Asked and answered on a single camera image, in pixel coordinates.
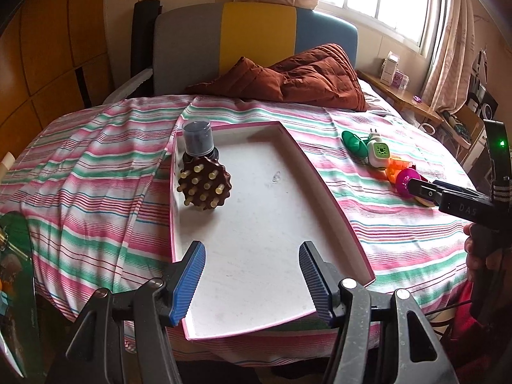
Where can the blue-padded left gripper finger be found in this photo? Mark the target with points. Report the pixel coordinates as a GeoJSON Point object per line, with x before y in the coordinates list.
{"type": "Point", "coordinates": [95, 353]}

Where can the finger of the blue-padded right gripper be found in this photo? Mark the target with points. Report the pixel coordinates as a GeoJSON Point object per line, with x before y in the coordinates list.
{"type": "Point", "coordinates": [380, 336]}

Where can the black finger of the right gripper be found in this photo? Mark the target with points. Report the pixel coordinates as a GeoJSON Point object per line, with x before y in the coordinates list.
{"type": "Point", "coordinates": [426, 191]}

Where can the green plastic stamp toy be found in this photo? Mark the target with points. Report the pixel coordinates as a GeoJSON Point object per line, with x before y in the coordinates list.
{"type": "Point", "coordinates": [354, 144]}

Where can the person's right hand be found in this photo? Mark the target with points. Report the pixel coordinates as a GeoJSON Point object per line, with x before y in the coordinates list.
{"type": "Point", "coordinates": [495, 261]}

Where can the magenta plastic punch toy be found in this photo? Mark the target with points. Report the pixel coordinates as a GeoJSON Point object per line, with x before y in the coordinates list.
{"type": "Point", "coordinates": [402, 179]}

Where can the orange perforated plastic toy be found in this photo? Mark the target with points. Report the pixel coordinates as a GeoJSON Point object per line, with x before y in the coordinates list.
{"type": "Point", "coordinates": [394, 167]}

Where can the white green plug device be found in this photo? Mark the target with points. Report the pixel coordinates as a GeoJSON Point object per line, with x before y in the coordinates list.
{"type": "Point", "coordinates": [378, 151]}

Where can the wooden bedside table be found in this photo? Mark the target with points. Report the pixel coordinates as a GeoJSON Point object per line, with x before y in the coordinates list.
{"type": "Point", "coordinates": [402, 100]}

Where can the beige window curtain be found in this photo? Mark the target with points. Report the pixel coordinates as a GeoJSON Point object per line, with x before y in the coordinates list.
{"type": "Point", "coordinates": [446, 88]}

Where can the pink transparent container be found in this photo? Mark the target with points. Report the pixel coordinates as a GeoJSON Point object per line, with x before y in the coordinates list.
{"type": "Point", "coordinates": [400, 80]}

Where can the white box on table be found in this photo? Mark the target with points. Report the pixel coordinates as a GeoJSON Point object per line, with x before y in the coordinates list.
{"type": "Point", "coordinates": [388, 68]}

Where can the rust brown quilt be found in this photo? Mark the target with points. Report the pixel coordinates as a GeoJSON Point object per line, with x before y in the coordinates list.
{"type": "Point", "coordinates": [321, 76]}

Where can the striped pink green bedsheet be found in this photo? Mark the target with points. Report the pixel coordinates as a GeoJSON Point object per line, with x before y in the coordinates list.
{"type": "Point", "coordinates": [93, 186]}

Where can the pink white shallow tray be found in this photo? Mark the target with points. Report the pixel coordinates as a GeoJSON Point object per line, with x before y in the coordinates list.
{"type": "Point", "coordinates": [252, 278]}

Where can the brown wooden peg massager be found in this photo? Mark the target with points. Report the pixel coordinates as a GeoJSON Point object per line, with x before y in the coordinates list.
{"type": "Point", "coordinates": [204, 183]}

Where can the dark grey cylindrical jar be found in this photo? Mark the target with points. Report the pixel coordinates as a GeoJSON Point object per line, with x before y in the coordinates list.
{"type": "Point", "coordinates": [199, 140]}

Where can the grey yellow blue headboard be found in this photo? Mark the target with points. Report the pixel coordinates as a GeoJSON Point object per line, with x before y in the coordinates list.
{"type": "Point", "coordinates": [199, 42]}

